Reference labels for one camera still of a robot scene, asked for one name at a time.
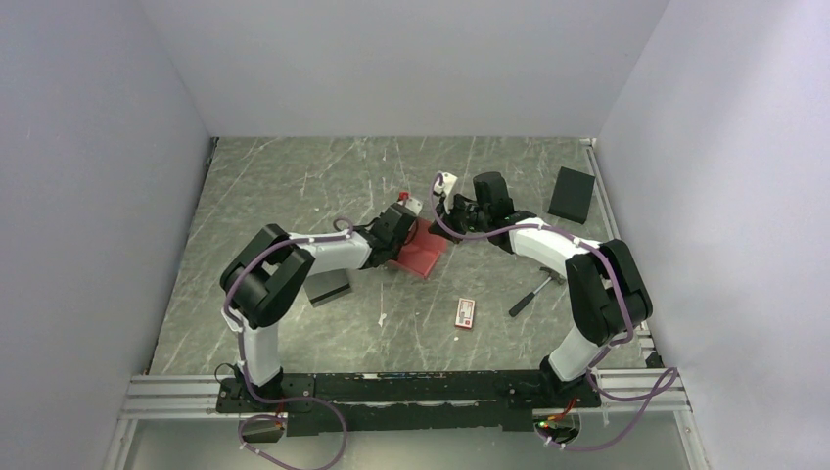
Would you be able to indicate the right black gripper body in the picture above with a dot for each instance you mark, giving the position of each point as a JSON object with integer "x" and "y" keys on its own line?
{"x": 463, "y": 218}

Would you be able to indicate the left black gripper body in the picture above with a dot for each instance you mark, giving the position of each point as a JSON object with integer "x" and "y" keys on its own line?
{"x": 397, "y": 246}

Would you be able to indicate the red cardboard paper box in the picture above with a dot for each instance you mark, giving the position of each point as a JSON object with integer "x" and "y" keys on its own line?
{"x": 421, "y": 254}

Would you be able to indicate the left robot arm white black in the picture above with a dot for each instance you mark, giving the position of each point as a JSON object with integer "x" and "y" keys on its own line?
{"x": 264, "y": 279}

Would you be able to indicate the black box near left arm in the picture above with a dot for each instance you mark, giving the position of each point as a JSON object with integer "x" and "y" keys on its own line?
{"x": 325, "y": 287}

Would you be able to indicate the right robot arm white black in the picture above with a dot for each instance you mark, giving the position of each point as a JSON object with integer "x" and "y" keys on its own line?
{"x": 607, "y": 293}

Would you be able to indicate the small red white box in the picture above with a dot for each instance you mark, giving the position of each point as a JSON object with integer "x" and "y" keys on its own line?
{"x": 465, "y": 314}

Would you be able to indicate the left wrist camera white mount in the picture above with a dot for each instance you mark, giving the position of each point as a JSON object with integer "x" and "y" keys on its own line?
{"x": 411, "y": 203}

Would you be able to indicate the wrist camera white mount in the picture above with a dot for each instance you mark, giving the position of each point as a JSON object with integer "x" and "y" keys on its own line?
{"x": 411, "y": 203}
{"x": 444, "y": 187}

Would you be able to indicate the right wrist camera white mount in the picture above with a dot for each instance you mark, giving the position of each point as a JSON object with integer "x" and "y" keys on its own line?
{"x": 444, "y": 187}

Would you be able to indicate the black box near right wall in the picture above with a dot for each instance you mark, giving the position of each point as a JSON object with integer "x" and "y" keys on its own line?
{"x": 572, "y": 195}

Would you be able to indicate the hammer with black handle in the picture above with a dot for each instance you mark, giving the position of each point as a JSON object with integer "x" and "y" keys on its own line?
{"x": 551, "y": 277}

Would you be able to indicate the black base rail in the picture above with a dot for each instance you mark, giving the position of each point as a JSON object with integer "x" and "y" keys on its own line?
{"x": 509, "y": 400}

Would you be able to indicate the aluminium frame rail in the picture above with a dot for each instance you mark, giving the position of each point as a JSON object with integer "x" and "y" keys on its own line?
{"x": 170, "y": 397}

